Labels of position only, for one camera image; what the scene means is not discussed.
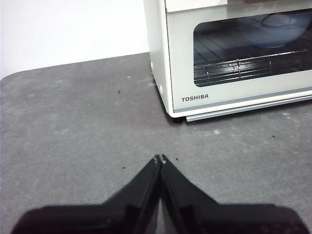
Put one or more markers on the cream Toshiba toaster oven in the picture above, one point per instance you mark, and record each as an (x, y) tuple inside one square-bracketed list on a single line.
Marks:
[(158, 48)]

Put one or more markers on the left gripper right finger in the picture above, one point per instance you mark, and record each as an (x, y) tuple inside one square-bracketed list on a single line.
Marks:
[(219, 219)]

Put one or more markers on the metal heating element guard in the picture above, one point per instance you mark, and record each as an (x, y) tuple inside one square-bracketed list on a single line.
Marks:
[(240, 69)]

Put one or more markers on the cream glass oven door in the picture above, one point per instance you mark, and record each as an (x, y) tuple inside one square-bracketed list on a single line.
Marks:
[(180, 61)]

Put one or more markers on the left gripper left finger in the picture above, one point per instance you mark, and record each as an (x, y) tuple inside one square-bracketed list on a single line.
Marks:
[(109, 217)]

